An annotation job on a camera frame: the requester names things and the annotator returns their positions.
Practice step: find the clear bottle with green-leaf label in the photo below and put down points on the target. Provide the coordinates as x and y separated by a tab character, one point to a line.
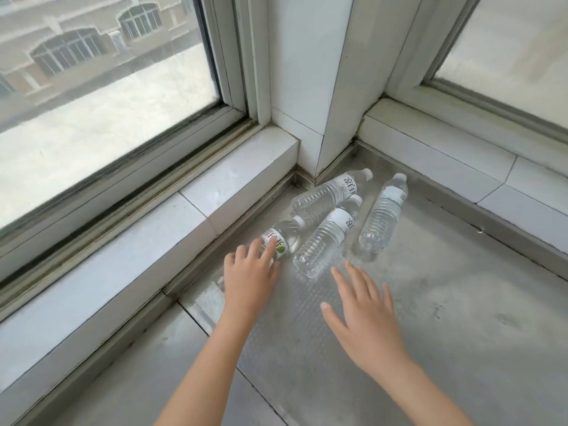
286	232

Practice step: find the person's left hand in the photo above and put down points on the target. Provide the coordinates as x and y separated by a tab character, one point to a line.
248	283

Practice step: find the person's left little finger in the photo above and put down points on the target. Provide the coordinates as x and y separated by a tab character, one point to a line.
229	263

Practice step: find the beige building with arched windows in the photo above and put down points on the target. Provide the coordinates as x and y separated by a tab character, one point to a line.
75	44

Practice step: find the short white tiled window ledge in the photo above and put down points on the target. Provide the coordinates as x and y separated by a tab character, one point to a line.
452	150

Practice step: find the clear plastic water bottle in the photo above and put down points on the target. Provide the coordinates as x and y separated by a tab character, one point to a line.
326	237
330	192
384	215

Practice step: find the person's right thumb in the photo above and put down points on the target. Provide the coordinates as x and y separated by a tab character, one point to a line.
333	318

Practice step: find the person's right hand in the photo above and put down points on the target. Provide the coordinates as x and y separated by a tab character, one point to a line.
366	323

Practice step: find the person's left thumb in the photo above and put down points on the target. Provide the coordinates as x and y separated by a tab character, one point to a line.
276	272

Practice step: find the narrow white-framed window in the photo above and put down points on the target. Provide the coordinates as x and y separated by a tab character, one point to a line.
501	48

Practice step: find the long white tiled window ledge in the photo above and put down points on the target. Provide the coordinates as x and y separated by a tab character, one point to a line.
146	243

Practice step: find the person's right middle finger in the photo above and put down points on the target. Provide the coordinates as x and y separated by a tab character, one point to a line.
360	279

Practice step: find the person's left forearm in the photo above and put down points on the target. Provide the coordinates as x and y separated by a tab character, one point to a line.
208	372

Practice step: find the person's left middle finger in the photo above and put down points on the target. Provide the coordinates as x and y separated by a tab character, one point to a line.
255	250

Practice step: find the person's right forearm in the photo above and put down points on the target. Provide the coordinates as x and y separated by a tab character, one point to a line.
417	394

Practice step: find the large white-framed window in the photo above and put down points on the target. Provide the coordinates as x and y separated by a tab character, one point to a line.
102	115

